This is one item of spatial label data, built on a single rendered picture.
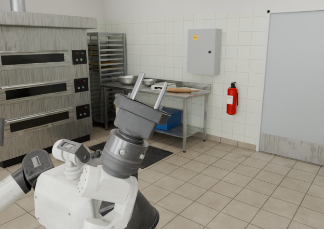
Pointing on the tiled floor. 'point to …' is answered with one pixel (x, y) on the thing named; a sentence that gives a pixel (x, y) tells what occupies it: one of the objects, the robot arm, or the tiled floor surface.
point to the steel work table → (187, 131)
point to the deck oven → (43, 82)
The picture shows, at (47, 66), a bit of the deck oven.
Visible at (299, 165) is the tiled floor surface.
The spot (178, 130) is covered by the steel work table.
